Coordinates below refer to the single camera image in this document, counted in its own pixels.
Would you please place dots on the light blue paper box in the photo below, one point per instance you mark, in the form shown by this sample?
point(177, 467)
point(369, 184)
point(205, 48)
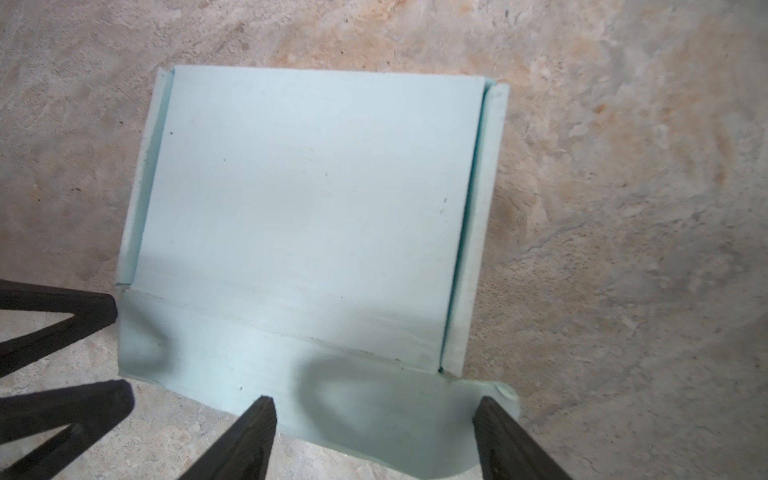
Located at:
point(316, 236)

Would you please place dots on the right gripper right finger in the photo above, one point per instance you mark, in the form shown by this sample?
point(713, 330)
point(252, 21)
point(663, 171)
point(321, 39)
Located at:
point(506, 451)

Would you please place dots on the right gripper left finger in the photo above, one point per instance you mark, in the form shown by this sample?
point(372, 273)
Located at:
point(244, 450)

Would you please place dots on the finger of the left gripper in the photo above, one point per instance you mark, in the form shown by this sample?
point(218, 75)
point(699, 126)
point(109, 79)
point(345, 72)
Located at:
point(82, 414)
point(87, 313)

